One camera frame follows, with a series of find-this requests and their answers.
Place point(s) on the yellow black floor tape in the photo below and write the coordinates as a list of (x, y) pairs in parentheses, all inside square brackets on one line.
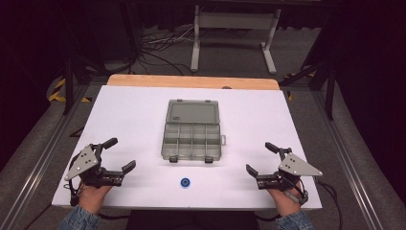
[(57, 95)]

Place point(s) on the black metal stand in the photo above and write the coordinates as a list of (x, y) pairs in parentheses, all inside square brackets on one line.
[(68, 86), (330, 86)]

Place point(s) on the person's left hand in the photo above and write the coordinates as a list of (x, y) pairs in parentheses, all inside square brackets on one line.
[(92, 198)]

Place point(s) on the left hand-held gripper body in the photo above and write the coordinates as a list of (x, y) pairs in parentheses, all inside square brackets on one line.
[(83, 161)]

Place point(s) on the grey metal stand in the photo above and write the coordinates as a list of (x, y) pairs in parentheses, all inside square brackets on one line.
[(234, 20)]

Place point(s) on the aluminium floor rail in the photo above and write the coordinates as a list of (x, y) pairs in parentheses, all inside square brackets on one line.
[(348, 163), (41, 163)]

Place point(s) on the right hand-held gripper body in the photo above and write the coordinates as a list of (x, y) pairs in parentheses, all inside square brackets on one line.
[(297, 166)]

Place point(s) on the small blue round wheel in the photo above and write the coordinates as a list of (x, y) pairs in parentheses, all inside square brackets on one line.
[(185, 182)]

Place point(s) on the person's right hand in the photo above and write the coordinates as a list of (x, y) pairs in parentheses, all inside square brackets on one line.
[(287, 201)]

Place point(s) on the grey clear compartment box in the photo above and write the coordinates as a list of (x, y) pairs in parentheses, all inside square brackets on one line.
[(191, 137)]

